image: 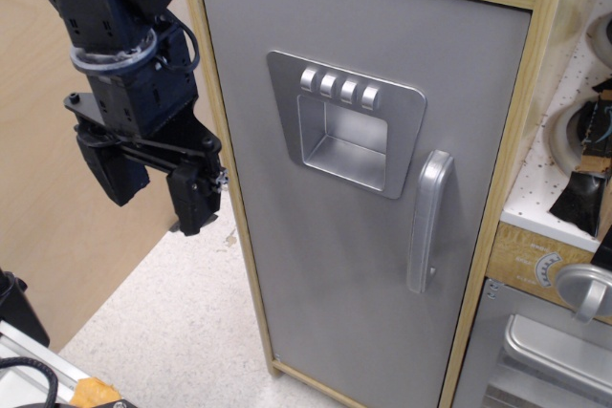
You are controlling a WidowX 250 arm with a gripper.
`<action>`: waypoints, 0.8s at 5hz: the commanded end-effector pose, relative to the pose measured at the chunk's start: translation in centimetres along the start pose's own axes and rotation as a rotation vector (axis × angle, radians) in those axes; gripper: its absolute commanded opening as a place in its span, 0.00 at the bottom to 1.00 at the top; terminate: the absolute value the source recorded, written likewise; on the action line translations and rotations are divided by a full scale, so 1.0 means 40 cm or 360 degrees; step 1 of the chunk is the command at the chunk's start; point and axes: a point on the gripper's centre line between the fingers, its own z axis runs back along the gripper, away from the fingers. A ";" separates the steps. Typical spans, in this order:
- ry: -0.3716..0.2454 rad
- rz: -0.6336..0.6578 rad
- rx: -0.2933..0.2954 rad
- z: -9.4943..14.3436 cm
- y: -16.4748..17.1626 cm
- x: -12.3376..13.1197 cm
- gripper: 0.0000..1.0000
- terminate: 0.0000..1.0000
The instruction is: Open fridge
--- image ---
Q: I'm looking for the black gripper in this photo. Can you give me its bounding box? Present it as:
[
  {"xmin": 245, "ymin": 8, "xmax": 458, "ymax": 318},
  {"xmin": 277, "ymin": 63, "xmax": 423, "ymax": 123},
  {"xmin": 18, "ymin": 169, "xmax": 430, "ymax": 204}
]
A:
[{"xmin": 64, "ymin": 28, "xmax": 228, "ymax": 236}]

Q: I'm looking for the grey fridge door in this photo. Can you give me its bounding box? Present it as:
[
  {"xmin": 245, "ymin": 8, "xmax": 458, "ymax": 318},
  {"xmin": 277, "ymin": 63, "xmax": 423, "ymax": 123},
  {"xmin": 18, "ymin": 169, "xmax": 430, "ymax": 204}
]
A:
[{"xmin": 205, "ymin": 0, "xmax": 531, "ymax": 407}]

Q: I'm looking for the silver fridge door handle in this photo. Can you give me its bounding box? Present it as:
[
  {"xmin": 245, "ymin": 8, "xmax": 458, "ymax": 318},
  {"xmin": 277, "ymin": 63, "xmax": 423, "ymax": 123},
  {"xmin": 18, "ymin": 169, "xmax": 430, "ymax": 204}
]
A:
[{"xmin": 406, "ymin": 150, "xmax": 454, "ymax": 293}]

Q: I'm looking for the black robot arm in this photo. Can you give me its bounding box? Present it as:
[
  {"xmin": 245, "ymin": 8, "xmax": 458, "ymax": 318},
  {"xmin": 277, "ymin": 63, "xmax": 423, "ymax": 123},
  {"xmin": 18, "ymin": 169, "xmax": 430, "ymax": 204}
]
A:
[{"xmin": 49, "ymin": 0, "xmax": 227, "ymax": 236}]

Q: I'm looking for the plywood board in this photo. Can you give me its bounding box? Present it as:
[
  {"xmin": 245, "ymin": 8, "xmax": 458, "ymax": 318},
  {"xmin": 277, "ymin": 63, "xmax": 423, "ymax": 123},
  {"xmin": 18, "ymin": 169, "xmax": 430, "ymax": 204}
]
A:
[{"xmin": 0, "ymin": 0, "xmax": 230, "ymax": 354}]

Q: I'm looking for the silver ice dispenser panel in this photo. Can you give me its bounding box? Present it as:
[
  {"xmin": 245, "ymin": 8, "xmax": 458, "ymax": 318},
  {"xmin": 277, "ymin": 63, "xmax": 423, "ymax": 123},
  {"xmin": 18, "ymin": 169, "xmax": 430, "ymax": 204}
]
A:
[{"xmin": 267, "ymin": 51, "xmax": 426, "ymax": 199}]

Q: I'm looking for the orange tape piece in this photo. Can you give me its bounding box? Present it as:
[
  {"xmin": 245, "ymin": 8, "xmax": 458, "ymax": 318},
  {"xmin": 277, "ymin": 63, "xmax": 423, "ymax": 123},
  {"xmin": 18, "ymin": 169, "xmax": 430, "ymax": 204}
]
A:
[{"xmin": 70, "ymin": 377, "xmax": 121, "ymax": 407}]

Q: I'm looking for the grey oven door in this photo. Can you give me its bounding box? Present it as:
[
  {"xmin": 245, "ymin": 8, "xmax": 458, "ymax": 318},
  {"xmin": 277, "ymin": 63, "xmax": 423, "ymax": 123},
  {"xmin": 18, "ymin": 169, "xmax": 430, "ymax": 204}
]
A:
[{"xmin": 453, "ymin": 279, "xmax": 611, "ymax": 407}]

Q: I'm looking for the white speckled countertop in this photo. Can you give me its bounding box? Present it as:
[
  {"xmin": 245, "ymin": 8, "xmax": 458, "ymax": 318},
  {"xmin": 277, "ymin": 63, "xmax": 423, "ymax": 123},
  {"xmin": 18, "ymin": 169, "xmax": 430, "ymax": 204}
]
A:
[{"xmin": 501, "ymin": 0, "xmax": 611, "ymax": 252}]

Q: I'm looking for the aluminium rail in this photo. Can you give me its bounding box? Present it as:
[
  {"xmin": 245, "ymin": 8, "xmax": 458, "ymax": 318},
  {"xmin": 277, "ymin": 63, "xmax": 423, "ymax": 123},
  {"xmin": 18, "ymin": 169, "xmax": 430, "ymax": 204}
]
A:
[{"xmin": 0, "ymin": 320, "xmax": 92, "ymax": 404}]

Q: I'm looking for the black braided cable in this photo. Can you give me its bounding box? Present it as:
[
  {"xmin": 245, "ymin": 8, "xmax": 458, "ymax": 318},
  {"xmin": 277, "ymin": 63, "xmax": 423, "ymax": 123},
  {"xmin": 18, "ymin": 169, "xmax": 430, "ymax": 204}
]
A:
[{"xmin": 0, "ymin": 354, "xmax": 59, "ymax": 404}]

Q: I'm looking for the wooden toy kitchen frame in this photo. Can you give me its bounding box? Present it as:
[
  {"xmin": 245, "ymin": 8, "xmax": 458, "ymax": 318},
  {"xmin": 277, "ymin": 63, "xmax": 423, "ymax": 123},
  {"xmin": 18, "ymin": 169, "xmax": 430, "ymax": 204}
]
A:
[{"xmin": 174, "ymin": 0, "xmax": 612, "ymax": 408}]

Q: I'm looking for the silver oven door handle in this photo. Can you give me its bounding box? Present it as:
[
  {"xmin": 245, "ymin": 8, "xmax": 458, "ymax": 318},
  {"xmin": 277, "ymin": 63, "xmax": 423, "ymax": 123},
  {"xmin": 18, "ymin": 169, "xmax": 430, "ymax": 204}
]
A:
[{"xmin": 503, "ymin": 314, "xmax": 611, "ymax": 401}]

